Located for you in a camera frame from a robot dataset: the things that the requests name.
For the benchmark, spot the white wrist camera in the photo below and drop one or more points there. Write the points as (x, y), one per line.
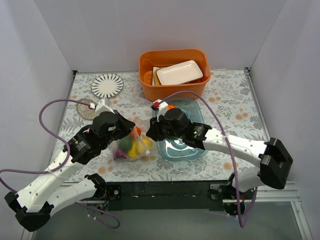
(100, 107)
(160, 107)

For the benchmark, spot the blue striped white plate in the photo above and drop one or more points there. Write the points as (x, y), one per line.
(107, 85)

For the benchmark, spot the clear blue glass tray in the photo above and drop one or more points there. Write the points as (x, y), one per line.
(174, 149)

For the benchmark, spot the yellow mango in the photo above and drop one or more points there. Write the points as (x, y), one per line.
(133, 152)

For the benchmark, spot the orange plastic basin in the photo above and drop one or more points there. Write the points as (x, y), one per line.
(151, 60)

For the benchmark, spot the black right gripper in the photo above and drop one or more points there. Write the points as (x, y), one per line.
(155, 130)

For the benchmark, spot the orange mandarin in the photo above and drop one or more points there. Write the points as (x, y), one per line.
(171, 106)

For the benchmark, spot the yellow pear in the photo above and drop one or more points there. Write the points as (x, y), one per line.
(144, 145)

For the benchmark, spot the clear zip top bag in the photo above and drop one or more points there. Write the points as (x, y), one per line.
(135, 137)

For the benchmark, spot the green pepper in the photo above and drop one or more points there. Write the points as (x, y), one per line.
(125, 144)

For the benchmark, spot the brown speckled plate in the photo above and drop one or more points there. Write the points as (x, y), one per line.
(84, 111)

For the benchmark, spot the purple sweet potato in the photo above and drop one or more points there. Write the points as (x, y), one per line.
(119, 155)

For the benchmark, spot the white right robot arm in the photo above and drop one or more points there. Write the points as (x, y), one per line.
(271, 160)

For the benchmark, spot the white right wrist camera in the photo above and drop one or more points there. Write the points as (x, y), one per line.
(160, 107)

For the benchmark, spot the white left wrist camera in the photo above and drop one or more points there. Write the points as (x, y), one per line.
(100, 107)

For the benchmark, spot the white rectangular tray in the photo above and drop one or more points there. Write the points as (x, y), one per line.
(177, 74)

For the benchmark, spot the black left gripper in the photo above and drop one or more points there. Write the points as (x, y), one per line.
(125, 125)

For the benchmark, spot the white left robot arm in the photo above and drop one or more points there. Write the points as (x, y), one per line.
(35, 204)

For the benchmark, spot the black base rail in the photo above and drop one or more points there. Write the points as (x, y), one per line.
(212, 195)

